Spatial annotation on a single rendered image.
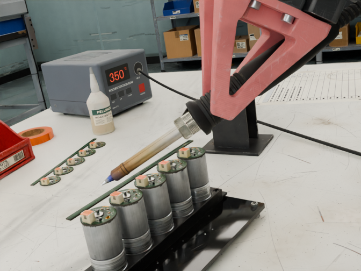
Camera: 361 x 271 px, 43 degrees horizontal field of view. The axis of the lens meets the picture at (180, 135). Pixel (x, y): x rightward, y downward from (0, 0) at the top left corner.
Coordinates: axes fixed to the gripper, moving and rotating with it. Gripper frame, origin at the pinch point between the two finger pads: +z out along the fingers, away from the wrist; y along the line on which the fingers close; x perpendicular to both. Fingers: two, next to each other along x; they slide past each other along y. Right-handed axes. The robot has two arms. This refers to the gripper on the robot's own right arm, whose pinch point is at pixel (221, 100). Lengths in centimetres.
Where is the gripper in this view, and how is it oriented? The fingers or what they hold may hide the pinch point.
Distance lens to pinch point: 29.3
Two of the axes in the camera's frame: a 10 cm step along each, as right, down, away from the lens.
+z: -3.6, 9.0, 2.3
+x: 9.2, 3.0, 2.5
